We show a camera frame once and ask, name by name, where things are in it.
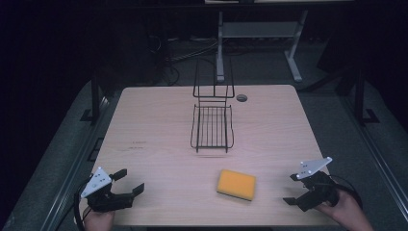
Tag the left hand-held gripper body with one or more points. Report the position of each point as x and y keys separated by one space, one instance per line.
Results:
x=102 y=195

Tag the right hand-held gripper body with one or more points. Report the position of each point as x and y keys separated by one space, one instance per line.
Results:
x=316 y=186

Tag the yellow sponge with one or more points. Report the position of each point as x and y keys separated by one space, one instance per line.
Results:
x=236 y=184

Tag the person's left hand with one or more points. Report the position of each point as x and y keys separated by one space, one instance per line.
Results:
x=98 y=220

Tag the person's right hand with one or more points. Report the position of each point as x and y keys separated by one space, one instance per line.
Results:
x=346 y=211

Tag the black metal stand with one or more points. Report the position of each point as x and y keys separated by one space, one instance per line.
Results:
x=93 y=99
x=362 y=96

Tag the grey metal desk frame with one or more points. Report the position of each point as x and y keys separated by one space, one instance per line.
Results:
x=256 y=41

